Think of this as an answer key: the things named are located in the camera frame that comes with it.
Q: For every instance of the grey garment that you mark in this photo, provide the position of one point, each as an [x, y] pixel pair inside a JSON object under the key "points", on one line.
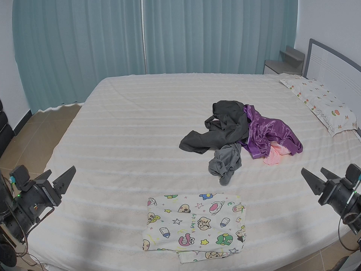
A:
{"points": [[224, 162]]}

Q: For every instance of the pink garment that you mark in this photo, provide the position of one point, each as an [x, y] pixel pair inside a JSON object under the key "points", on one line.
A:
{"points": [[275, 157]]}

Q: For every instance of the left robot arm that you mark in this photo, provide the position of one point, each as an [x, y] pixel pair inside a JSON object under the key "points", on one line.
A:
{"points": [[11, 222]]}

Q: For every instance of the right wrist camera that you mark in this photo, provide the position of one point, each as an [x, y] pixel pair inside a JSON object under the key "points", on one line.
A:
{"points": [[354, 174]]}

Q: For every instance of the white printed pyjama top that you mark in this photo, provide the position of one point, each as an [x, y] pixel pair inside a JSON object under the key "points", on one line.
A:
{"points": [[194, 227]]}

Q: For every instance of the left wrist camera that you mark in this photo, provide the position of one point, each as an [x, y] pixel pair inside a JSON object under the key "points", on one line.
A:
{"points": [[21, 178]]}

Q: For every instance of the bed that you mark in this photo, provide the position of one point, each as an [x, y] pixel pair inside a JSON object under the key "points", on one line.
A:
{"points": [[127, 123]]}

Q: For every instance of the black chest of drawers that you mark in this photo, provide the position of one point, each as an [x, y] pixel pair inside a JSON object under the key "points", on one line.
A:
{"points": [[5, 128]]}

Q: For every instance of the purple satin garment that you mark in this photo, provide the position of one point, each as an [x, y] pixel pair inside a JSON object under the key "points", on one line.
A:
{"points": [[268, 134]]}

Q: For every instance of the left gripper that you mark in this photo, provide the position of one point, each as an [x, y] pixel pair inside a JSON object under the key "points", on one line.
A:
{"points": [[36, 199]]}

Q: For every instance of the white printed pillow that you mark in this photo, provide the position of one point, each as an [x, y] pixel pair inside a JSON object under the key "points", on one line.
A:
{"points": [[321, 106]]}

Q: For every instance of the black garment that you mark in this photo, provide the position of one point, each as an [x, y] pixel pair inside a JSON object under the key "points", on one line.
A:
{"points": [[222, 128]]}

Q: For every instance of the grey bedside table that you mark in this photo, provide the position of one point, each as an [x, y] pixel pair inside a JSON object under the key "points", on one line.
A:
{"points": [[279, 65]]}

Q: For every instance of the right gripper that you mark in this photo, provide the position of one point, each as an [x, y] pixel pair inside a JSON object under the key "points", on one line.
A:
{"points": [[337, 193]]}

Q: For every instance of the blue-green curtain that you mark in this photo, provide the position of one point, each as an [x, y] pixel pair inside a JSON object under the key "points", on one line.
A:
{"points": [[220, 27], [79, 38]]}

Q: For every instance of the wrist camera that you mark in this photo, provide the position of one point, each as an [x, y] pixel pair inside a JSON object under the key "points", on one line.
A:
{"points": [[354, 174], [21, 178]]}

